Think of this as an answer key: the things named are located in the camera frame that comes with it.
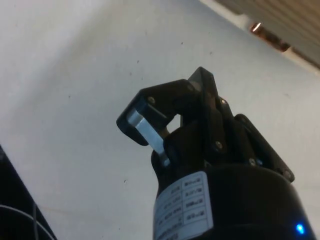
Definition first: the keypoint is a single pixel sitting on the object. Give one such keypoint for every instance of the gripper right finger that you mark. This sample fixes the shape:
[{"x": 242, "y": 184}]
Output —
[{"x": 250, "y": 140}]

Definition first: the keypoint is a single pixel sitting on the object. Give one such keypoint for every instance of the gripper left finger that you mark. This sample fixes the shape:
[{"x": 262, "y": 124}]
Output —
[{"x": 162, "y": 92}]

